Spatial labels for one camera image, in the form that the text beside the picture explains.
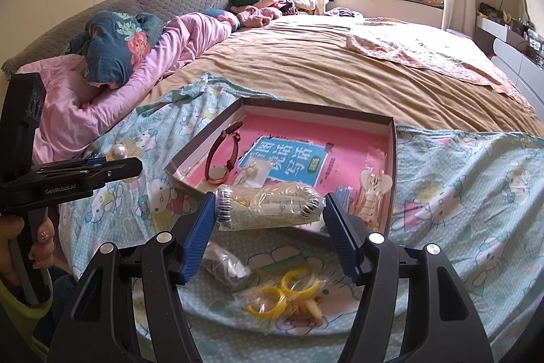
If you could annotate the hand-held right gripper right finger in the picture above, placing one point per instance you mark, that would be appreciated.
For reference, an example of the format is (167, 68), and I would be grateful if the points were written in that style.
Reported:
(342, 237)

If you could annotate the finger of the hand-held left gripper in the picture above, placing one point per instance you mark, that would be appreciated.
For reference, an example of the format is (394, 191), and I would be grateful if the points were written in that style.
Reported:
(119, 171)
(63, 167)

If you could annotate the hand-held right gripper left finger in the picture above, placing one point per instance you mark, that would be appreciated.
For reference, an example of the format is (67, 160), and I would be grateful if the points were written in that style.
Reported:
(197, 237)

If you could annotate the pearl flower hair clip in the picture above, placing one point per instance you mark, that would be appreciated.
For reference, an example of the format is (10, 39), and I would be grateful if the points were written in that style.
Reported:
(119, 154)

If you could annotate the white hair clip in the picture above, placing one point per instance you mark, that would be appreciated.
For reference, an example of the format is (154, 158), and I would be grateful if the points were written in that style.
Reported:
(229, 267)

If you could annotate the cream claw hair clip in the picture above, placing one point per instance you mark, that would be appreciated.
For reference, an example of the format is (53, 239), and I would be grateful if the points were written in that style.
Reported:
(374, 197)

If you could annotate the small clear plastic packet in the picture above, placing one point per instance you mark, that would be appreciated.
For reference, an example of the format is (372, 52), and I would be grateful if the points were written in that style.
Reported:
(375, 161)

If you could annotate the white flower earring packet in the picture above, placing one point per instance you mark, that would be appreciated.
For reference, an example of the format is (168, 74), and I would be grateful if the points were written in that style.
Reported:
(255, 174)

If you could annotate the yellow rings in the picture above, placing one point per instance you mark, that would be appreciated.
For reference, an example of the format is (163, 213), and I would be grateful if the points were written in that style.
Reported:
(272, 299)

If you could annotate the shallow cardboard box pink inside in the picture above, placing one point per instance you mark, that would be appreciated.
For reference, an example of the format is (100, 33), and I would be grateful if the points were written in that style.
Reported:
(289, 133)

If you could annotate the person's left hand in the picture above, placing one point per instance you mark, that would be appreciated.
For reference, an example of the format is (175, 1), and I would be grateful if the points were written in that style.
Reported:
(42, 244)

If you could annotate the pink quilt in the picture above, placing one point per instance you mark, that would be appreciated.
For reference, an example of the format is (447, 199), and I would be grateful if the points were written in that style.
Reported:
(85, 99)

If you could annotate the cartoon cat printed blanket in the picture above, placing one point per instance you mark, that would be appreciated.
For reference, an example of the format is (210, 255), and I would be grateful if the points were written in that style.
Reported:
(446, 197)

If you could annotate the dark floral pillow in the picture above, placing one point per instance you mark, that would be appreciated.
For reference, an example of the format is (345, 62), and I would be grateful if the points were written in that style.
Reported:
(110, 48)

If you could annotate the person's leg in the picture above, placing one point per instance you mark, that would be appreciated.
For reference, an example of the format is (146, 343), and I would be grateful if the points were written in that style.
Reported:
(63, 284)

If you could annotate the tan bedsheet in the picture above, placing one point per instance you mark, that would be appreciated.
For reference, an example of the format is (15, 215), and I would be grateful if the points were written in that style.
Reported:
(318, 65)

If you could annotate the light floral blanket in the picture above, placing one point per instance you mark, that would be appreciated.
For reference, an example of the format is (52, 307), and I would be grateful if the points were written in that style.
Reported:
(425, 44)

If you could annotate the white window seat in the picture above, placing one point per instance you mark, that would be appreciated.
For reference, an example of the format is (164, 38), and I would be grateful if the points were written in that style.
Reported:
(382, 8)

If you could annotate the white vanity table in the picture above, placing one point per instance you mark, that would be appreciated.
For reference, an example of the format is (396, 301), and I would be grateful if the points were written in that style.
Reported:
(510, 61)

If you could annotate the cosmetics clutter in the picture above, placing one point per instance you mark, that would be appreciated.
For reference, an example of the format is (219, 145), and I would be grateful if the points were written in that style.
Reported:
(522, 33)

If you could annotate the vanity mirror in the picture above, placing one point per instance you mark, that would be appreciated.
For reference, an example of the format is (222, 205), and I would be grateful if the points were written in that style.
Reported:
(514, 1)

